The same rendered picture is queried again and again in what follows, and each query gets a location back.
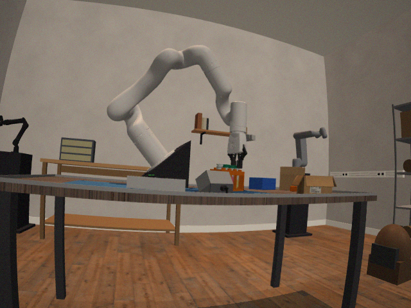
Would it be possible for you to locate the orange flat plate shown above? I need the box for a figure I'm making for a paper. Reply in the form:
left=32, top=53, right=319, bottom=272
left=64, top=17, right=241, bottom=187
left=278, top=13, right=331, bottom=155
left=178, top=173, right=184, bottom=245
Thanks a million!
left=210, top=167, right=245, bottom=191

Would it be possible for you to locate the blue open bin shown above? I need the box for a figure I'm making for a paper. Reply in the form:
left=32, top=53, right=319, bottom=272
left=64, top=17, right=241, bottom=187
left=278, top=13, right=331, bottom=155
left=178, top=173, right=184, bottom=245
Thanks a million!
left=249, top=177, right=276, bottom=190

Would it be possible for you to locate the white key housing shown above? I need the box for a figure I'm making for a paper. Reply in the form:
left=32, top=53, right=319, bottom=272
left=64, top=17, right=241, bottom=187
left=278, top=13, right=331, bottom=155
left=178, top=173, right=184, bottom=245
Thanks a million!
left=195, top=170, right=233, bottom=193

